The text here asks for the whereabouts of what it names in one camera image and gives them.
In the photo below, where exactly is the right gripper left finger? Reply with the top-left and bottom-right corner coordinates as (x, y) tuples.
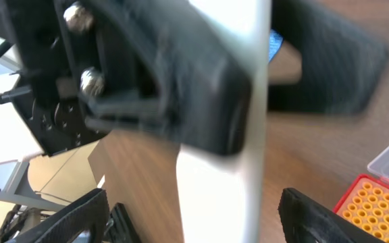
(11, 188), (110, 243)

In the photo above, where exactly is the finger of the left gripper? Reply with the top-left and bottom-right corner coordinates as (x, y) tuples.
(89, 0), (253, 156)
(267, 0), (389, 115)

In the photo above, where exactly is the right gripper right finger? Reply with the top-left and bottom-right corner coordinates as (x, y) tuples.
(278, 187), (384, 243)

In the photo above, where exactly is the white pipette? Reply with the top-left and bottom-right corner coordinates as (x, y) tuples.
(176, 0), (272, 243)

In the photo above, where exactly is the blue cloth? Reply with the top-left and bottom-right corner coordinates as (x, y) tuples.
(268, 29), (284, 63)

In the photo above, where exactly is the red and yellow tip box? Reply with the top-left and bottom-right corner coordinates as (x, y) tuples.
(332, 134), (389, 243)

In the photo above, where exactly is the mounting rail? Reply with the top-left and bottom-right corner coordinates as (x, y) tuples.
(105, 202), (141, 243)

